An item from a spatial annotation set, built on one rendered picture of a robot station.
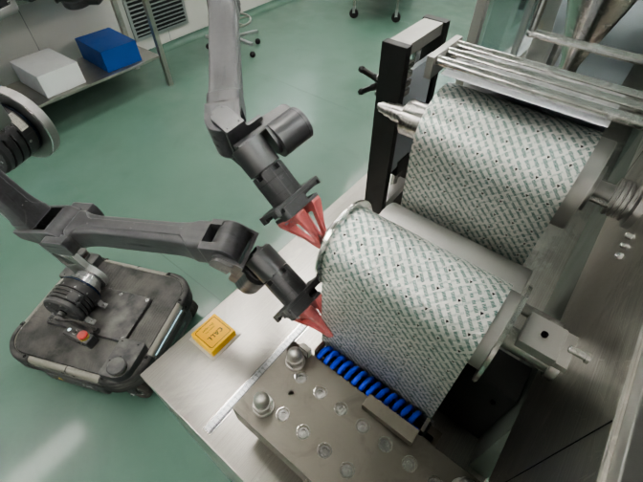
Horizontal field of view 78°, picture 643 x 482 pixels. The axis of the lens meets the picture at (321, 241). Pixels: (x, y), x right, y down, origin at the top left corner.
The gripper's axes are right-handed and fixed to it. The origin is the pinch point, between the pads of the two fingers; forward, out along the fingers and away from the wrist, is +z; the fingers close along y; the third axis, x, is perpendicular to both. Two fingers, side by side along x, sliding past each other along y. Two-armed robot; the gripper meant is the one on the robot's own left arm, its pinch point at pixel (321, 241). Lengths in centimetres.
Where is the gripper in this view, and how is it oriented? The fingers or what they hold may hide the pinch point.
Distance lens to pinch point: 65.6
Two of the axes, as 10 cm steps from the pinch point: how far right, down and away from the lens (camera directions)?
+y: -6.1, 6.1, -5.1
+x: 5.2, -1.8, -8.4
